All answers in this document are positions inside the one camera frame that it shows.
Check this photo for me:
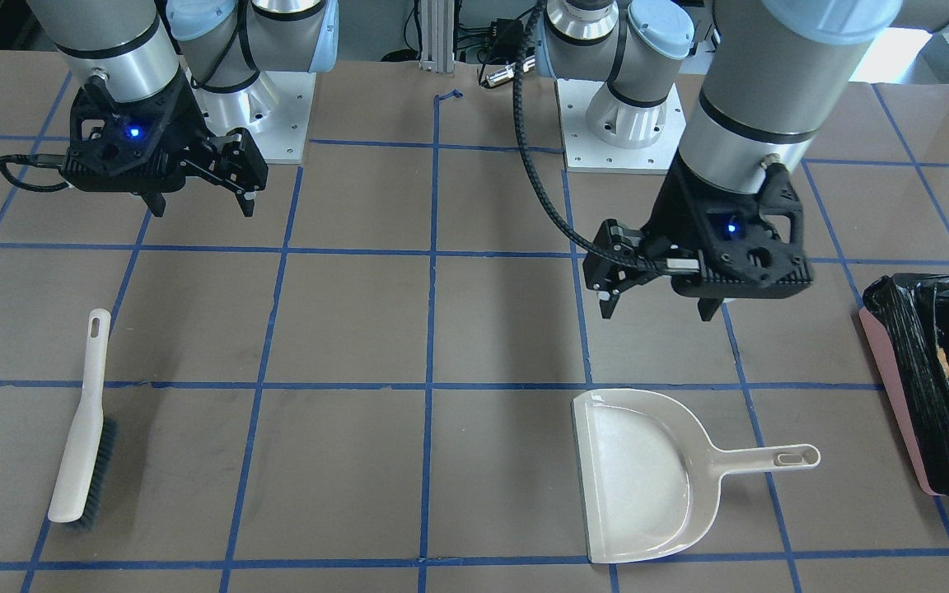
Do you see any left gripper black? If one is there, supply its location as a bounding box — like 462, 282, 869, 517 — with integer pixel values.
583, 156, 814, 322

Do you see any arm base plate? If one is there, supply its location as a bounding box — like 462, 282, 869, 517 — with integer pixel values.
556, 79, 686, 175
194, 72, 319, 165

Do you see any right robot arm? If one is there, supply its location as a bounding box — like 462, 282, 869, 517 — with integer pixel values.
0, 1, 339, 217

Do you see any silver cylinder connector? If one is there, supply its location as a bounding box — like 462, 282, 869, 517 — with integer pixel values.
479, 55, 537, 89

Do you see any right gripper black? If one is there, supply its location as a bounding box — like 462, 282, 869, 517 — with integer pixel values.
61, 70, 269, 217

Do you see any beige dustpan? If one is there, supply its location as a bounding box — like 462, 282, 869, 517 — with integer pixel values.
570, 388, 821, 564

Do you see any beige hand brush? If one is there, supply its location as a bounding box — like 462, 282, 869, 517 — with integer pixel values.
48, 308, 118, 530

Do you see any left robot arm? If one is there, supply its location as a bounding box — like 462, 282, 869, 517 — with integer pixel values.
512, 1, 949, 320

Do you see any black bag lined bin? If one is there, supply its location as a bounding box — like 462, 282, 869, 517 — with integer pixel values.
859, 273, 949, 497

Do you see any orange potato-like object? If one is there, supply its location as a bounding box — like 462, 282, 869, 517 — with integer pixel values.
935, 347, 949, 380

